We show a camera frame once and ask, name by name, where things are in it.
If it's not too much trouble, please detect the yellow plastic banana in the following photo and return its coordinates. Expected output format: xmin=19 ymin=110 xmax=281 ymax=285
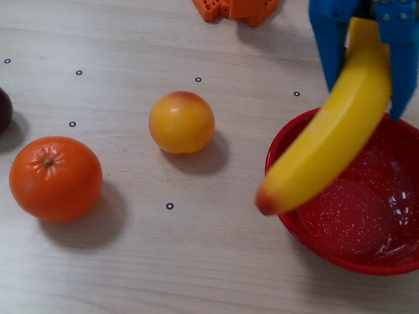
xmin=253 ymin=8 xmax=400 ymax=229

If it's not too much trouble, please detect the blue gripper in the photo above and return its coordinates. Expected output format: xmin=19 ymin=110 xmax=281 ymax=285
xmin=297 ymin=0 xmax=419 ymax=124

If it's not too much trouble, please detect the yellow orange peach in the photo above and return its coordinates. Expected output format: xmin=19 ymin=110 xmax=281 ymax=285
xmin=145 ymin=87 xmax=219 ymax=159

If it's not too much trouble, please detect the orange fruit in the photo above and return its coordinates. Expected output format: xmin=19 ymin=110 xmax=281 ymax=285
xmin=4 ymin=131 xmax=107 ymax=227

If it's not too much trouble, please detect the red speckled enamel bowl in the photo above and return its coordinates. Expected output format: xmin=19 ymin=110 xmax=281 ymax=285
xmin=255 ymin=101 xmax=419 ymax=281

